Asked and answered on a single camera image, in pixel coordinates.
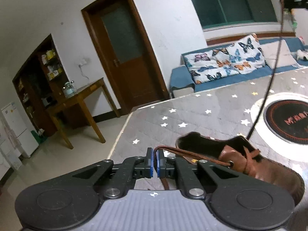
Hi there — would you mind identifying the brown leather shoe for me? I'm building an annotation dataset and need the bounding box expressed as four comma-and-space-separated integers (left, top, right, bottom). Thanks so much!
176, 132, 304, 205

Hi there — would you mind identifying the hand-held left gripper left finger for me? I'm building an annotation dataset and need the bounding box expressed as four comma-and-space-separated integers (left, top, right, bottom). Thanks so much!
72, 147, 154, 200

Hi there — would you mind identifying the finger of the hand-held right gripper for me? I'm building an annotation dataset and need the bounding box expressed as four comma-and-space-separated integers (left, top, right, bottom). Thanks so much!
280, 0, 308, 9

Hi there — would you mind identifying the black round induction cooktop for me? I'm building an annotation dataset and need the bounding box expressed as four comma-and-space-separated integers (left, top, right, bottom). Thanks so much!
267, 98, 308, 145

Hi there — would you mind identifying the white round cooktop surround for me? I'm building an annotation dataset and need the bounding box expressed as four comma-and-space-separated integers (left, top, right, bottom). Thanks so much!
250, 92, 308, 160

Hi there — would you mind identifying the blue sofa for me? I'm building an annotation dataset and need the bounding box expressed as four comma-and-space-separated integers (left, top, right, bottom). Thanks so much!
170, 37, 308, 99

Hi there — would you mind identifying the wooden side table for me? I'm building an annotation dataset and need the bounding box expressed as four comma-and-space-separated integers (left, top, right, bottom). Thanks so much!
46, 77, 121, 150

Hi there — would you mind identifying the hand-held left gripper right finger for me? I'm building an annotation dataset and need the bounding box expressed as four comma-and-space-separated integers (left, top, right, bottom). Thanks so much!
155, 149, 237, 200

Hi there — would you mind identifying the green-framed window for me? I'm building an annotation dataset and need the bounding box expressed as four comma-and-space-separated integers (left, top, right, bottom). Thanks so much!
185, 0, 278, 30

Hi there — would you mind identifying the wooden door with frosted glass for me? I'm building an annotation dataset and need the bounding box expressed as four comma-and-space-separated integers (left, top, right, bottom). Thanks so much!
81, 0, 169, 111

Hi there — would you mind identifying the green bag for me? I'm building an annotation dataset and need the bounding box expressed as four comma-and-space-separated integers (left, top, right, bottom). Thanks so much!
31, 130, 47, 145

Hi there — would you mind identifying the white power cable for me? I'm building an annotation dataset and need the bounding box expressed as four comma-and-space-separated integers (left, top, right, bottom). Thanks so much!
80, 65, 90, 82

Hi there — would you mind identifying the white refrigerator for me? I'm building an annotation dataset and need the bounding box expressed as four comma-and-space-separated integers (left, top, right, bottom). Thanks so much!
0, 102, 39, 158

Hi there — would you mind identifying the dark wooden shelf cabinet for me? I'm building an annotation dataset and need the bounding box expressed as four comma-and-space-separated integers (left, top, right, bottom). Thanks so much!
12, 34, 73, 137

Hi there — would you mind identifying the black and white cow plush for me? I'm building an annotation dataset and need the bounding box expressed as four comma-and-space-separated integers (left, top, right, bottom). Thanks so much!
295, 49, 308, 60

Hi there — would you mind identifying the large glass jar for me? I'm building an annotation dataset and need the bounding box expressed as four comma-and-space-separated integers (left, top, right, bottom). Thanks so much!
62, 80, 76, 98

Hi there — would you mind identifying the group of small shelf boxes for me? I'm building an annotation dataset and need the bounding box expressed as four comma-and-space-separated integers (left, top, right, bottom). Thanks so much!
41, 49, 63, 80

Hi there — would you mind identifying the brown shoelace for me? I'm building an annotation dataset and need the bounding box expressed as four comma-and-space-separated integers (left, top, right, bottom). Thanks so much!
154, 0, 296, 190

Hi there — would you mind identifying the microwave oven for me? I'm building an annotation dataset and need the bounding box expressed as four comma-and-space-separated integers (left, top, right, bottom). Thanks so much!
41, 96, 54, 107

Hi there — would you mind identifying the beige pillow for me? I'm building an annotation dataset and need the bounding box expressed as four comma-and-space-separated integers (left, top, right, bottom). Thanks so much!
261, 39, 301, 69

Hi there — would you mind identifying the butterfly print blanket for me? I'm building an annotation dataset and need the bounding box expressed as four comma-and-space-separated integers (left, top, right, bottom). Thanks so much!
183, 34, 266, 85

